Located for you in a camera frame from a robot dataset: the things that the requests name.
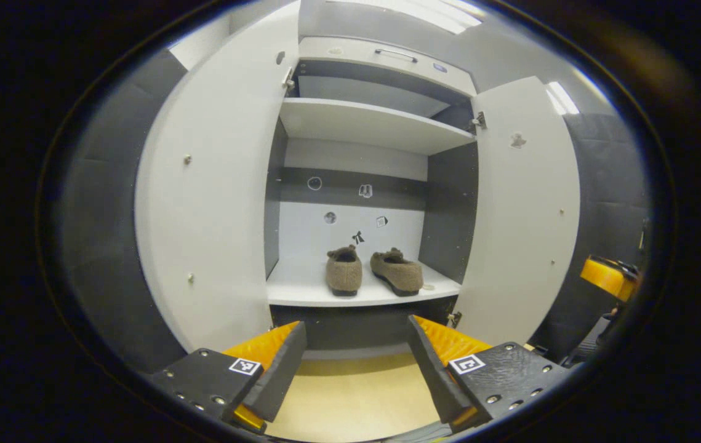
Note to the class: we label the black backdrop cloth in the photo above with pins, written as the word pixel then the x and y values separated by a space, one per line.
pixel 608 184

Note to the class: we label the large ceiling light panel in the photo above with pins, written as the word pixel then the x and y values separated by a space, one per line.
pixel 424 12

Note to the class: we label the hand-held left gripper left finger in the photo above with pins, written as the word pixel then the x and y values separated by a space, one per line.
pixel 279 372

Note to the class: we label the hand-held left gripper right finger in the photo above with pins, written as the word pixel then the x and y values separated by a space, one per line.
pixel 435 375

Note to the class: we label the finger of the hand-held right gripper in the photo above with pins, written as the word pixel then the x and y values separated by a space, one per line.
pixel 608 277
pixel 593 341

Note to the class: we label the small ceiling light panel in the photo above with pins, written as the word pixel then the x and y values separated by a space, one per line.
pixel 562 98

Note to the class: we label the grey cabinet door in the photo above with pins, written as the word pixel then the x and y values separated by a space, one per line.
pixel 522 234
pixel 215 203

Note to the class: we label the brown fuzzy shoe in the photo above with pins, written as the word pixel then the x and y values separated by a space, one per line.
pixel 344 277
pixel 402 277

